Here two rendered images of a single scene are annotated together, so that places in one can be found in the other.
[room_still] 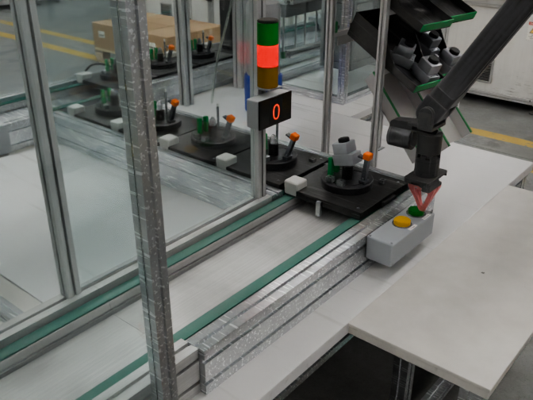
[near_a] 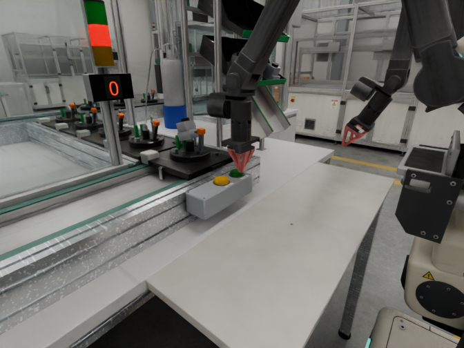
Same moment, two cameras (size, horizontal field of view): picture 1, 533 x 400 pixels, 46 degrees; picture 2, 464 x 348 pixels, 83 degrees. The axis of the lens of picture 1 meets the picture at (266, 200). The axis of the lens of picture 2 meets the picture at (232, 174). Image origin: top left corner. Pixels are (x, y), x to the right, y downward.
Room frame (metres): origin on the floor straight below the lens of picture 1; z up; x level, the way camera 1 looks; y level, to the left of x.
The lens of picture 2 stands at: (0.66, -0.34, 1.26)
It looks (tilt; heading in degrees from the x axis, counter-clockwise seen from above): 23 degrees down; 359
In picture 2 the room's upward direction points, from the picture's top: straight up
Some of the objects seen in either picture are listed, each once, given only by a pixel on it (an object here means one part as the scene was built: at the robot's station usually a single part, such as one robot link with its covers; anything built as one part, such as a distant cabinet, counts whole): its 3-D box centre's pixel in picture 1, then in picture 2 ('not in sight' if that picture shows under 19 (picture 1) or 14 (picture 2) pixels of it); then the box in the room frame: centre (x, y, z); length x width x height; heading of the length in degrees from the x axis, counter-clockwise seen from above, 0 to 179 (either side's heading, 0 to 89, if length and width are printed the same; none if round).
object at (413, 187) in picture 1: (426, 191); (243, 155); (1.38, -0.39, 1.02); 0.07 x 0.07 x 0.09; 51
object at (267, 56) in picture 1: (267, 54); (99, 36); (1.46, 0.00, 1.33); 0.05 x 0.05 x 0.05
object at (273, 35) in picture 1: (267, 32); (96, 14); (1.46, 0.00, 1.38); 0.05 x 0.05 x 0.05
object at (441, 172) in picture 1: (427, 166); (241, 132); (1.37, -0.38, 1.09); 0.10 x 0.07 x 0.07; 141
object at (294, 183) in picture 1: (295, 186); (150, 157); (1.52, -0.08, 0.97); 0.05 x 0.05 x 0.04; 50
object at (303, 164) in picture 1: (273, 147); (146, 132); (1.69, -0.02, 1.01); 0.24 x 0.24 x 0.13; 50
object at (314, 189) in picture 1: (346, 187); (190, 158); (1.53, -0.22, 0.96); 0.24 x 0.24 x 0.02; 50
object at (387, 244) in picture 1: (400, 234); (221, 191); (1.33, -0.33, 0.93); 0.21 x 0.07 x 0.06; 140
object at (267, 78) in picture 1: (267, 75); (103, 56); (1.46, 0.00, 1.28); 0.05 x 0.05 x 0.05
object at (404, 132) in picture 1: (414, 125); (228, 97); (1.39, -0.35, 1.18); 0.11 x 0.09 x 0.12; 53
